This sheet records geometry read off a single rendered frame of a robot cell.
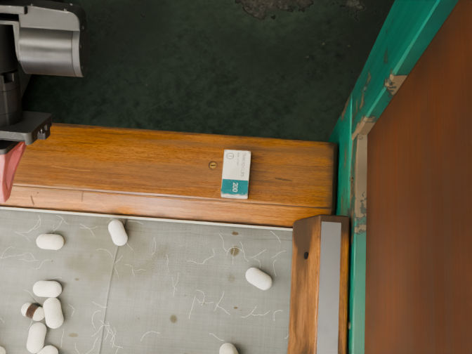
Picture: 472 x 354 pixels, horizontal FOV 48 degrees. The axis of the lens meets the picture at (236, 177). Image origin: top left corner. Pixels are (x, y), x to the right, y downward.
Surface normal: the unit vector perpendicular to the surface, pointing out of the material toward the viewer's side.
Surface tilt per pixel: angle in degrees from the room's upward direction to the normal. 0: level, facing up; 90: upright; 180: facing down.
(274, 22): 0
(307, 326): 67
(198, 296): 0
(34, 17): 44
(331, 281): 0
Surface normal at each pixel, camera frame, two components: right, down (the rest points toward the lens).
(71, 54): 0.07, 0.40
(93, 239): -0.01, -0.25
